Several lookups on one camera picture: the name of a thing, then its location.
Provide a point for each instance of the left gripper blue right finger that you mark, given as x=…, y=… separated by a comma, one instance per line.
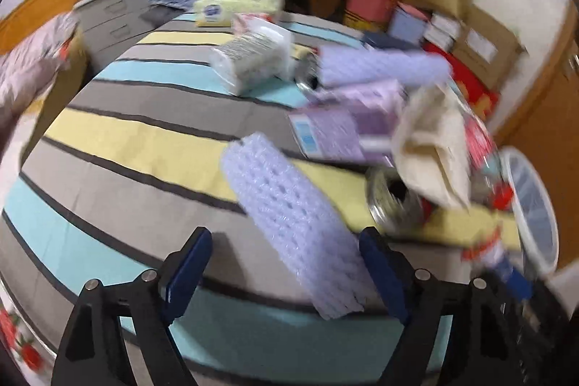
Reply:
x=389, y=271

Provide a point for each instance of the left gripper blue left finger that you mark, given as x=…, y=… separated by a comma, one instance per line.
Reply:
x=181, y=273

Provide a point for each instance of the metal tin can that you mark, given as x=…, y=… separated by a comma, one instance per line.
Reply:
x=395, y=209

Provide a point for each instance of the purple foam net sleeve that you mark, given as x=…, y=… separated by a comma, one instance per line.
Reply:
x=301, y=224
x=342, y=65

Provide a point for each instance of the beige paper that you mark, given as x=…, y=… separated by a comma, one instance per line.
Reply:
x=430, y=150

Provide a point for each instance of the purple milk carton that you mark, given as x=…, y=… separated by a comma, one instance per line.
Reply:
x=353, y=124

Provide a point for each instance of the white trash bin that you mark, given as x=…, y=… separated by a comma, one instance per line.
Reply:
x=533, y=211

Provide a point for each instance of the striped table cloth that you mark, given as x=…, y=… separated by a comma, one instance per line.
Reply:
x=126, y=173

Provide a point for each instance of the red gift box gold character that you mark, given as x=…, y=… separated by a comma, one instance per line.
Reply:
x=481, y=100

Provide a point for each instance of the brown cardboard box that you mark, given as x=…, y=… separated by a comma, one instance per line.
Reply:
x=488, y=48

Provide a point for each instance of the floral bedding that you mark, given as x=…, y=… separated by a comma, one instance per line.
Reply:
x=33, y=63

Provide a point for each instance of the grey drawer cabinet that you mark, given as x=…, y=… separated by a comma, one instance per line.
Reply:
x=110, y=27

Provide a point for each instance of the yellow-green tissue pack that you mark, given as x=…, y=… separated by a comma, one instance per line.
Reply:
x=221, y=12

